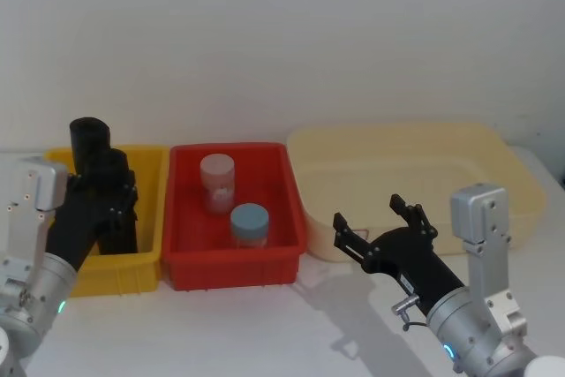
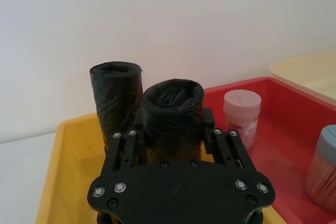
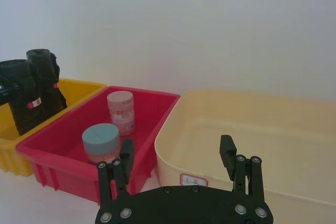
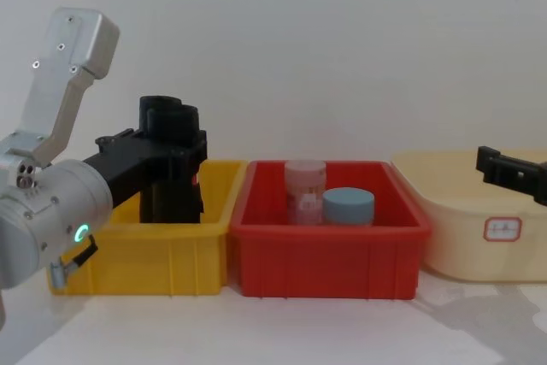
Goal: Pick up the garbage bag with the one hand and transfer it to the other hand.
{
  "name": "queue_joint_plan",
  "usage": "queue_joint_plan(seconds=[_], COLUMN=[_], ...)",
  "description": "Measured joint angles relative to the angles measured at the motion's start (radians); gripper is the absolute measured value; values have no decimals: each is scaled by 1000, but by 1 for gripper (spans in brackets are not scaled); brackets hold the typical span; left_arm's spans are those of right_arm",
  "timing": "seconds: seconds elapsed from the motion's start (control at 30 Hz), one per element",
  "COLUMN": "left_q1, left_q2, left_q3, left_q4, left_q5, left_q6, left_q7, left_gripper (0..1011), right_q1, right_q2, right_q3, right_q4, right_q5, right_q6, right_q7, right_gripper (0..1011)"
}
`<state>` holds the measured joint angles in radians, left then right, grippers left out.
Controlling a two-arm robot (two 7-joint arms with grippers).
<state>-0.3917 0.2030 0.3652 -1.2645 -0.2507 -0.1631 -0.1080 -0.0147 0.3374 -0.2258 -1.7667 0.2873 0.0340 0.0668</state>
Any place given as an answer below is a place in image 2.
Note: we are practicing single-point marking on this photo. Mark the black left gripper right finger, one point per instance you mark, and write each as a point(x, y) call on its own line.
point(229, 150)

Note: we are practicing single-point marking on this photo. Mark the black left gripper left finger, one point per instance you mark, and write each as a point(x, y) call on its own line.
point(125, 150)

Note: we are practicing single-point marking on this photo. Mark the black garbage bag roll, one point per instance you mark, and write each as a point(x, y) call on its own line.
point(115, 95)
point(172, 119)

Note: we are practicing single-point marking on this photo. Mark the pink-lidded toothpick jar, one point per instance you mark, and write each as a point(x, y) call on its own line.
point(242, 119)

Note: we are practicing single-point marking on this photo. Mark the yellow plastic tray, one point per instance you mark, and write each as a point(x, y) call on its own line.
point(71, 161)

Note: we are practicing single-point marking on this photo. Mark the red plastic tray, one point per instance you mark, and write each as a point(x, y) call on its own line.
point(283, 129)

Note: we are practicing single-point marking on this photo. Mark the grey-lidded toothpick jar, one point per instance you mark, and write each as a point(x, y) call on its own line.
point(324, 169)

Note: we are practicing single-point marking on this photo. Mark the cream plastic tray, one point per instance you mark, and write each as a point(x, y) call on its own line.
point(307, 73)

